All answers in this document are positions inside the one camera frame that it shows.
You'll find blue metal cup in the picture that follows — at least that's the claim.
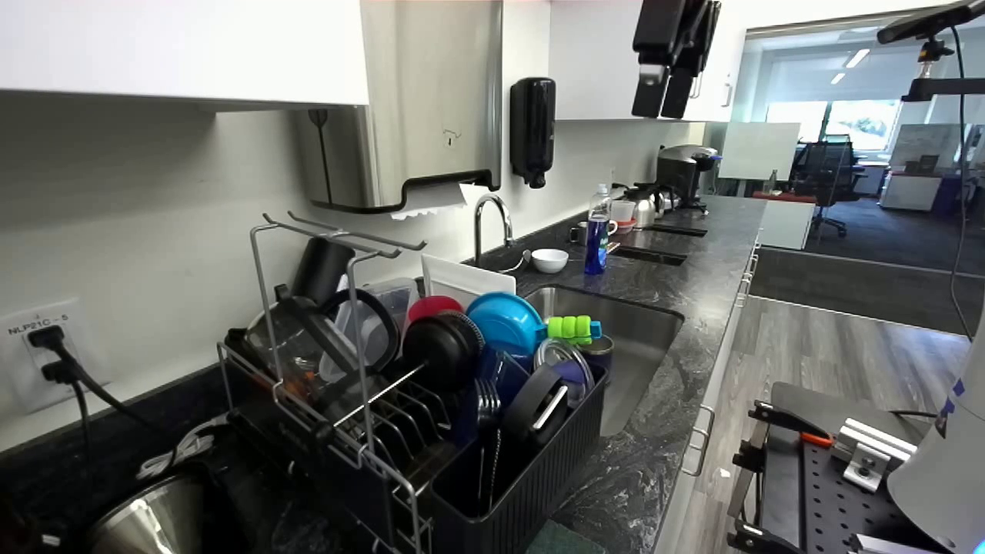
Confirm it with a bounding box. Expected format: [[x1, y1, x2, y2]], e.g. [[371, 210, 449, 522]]
[[583, 335, 616, 375]]

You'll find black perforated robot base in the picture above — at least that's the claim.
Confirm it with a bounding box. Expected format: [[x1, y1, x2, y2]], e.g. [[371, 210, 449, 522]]
[[726, 385, 941, 554]]

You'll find chrome sink faucet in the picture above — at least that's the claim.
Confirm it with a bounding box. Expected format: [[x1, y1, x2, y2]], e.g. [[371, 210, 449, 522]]
[[472, 194, 513, 266]]

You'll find blue dish soap bottle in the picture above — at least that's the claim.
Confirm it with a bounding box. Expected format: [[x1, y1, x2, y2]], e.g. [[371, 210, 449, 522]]
[[585, 205, 609, 278]]

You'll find stainless steel sink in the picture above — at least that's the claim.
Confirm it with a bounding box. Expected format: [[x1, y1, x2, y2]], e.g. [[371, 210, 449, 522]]
[[529, 285, 685, 438]]

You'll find black dish rack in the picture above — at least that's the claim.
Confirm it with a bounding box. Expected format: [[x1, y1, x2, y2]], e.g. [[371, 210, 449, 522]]
[[215, 210, 609, 554]]

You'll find white cutting board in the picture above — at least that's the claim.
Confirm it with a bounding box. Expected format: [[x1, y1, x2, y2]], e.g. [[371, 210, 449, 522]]
[[422, 260, 519, 308]]

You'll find blue plastic bowl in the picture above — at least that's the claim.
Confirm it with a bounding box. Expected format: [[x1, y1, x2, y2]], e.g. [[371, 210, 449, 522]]
[[467, 293, 545, 357]]

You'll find small white bowl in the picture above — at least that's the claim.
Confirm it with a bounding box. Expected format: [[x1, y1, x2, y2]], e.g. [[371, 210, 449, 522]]
[[529, 250, 571, 275]]

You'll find red plate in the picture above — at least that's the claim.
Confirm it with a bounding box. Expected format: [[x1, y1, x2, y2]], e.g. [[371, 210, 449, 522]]
[[406, 297, 464, 326]]

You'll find black round lid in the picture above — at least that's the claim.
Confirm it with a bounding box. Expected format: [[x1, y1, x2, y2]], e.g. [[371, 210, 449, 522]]
[[403, 315, 484, 391]]

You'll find green bottle cap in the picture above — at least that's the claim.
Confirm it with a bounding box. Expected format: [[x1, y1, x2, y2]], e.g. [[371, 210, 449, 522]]
[[545, 315, 608, 345]]

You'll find black coffee machine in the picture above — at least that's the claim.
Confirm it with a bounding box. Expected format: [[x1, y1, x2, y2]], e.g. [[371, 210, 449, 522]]
[[657, 146, 722, 210]]

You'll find steel paper towel dispenser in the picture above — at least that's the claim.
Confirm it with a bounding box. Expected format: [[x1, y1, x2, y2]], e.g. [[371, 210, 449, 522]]
[[294, 0, 501, 213]]

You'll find black office chair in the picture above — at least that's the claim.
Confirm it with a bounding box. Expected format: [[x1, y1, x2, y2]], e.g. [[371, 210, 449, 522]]
[[791, 142, 855, 235]]

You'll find steel pot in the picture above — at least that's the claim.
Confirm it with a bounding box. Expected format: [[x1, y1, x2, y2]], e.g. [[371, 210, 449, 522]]
[[88, 477, 214, 554]]

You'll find black wall soap dispenser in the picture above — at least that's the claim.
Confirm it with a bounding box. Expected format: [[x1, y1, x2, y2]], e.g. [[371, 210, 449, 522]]
[[511, 78, 558, 187]]

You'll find black power cable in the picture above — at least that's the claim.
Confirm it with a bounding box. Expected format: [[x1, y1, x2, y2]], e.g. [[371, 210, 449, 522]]
[[26, 323, 156, 435]]

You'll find white wall outlet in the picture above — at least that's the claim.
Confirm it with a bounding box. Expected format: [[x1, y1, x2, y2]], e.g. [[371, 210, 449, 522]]
[[0, 298, 78, 414]]

